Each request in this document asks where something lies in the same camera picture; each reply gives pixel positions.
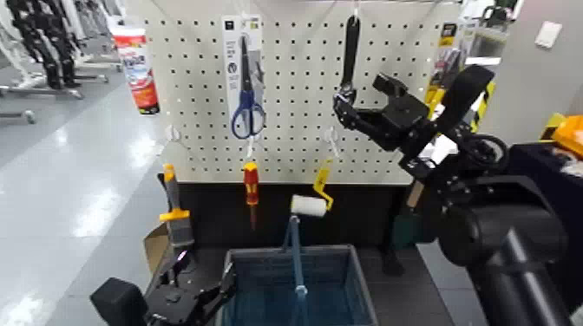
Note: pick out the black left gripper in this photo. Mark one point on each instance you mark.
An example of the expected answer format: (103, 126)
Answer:
(175, 305)

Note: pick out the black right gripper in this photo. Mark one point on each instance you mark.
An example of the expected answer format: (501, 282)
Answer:
(403, 125)

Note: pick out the black adjustable wrench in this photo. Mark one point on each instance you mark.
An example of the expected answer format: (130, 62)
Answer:
(350, 50)

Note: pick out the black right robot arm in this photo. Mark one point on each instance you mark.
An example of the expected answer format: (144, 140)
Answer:
(501, 236)

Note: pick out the brown cardboard flap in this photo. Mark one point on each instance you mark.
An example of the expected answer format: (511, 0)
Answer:
(155, 248)

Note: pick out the white pegboard hook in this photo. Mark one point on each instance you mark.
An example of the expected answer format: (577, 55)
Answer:
(249, 144)
(172, 133)
(331, 136)

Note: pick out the blue plastic shopping basket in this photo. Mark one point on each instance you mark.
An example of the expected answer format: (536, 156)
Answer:
(259, 277)

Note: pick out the grey scraper with yellow guard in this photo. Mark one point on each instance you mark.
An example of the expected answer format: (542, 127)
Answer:
(175, 214)

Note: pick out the white pegboard panel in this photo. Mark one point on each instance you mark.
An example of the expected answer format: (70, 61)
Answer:
(291, 150)

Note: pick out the dark blue banner panel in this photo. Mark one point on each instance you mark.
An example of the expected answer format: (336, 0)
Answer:
(273, 218)

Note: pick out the red and yellow screwdriver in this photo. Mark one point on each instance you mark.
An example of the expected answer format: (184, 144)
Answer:
(251, 182)

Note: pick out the orange and yellow box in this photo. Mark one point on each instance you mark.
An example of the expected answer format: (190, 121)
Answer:
(569, 134)

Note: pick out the red and white printed package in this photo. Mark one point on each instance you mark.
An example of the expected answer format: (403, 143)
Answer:
(139, 68)

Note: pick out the black humanoid robot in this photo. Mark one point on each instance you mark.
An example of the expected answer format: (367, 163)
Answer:
(50, 41)

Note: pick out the yellow black striped post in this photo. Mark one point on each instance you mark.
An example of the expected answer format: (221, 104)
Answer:
(489, 93)

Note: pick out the white wall plate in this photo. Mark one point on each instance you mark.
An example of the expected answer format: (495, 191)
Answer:
(548, 35)

